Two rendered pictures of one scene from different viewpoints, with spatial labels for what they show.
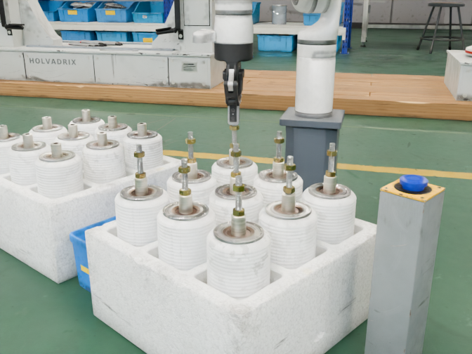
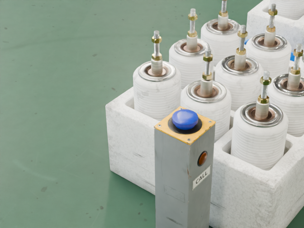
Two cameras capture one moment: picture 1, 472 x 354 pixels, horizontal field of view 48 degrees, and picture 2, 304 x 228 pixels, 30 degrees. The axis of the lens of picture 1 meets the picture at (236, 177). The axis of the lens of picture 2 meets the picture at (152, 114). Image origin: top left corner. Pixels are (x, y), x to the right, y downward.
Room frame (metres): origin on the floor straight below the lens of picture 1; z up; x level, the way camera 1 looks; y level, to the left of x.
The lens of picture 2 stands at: (0.63, -0.96, 0.85)
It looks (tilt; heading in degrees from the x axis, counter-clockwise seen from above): 36 degrees down; 86
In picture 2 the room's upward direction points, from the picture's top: 1 degrees counter-clockwise
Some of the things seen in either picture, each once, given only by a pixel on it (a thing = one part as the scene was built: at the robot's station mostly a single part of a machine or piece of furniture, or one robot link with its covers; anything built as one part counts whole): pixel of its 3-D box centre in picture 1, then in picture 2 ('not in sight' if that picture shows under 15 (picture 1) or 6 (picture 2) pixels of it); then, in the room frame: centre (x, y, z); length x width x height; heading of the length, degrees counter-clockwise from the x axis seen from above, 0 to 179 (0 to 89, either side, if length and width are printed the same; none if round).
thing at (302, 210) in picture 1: (288, 210); (206, 91); (0.80, -0.09, 0.25); 0.08 x 0.08 x 0.01
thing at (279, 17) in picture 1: (279, 14); not in sight; (5.63, -0.44, 0.35); 0.16 x 0.15 x 0.19; 76
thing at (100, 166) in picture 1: (105, 182); not in sight; (1.18, 0.31, 0.16); 0.10 x 0.10 x 0.18
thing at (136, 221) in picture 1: (145, 239); (220, 62); (0.88, 0.17, 0.16); 0.10 x 0.10 x 0.18
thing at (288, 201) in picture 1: (288, 202); (206, 86); (0.80, -0.09, 0.26); 0.02 x 0.02 x 0.03
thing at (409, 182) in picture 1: (413, 184); (185, 121); (0.73, -0.26, 0.32); 0.04 x 0.04 x 0.02
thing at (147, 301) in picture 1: (235, 272); (234, 129); (0.88, 0.00, 0.09); 0.39 x 0.39 x 0.18; 46
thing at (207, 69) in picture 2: (289, 178); (207, 67); (0.80, -0.09, 0.31); 0.01 x 0.01 x 0.08
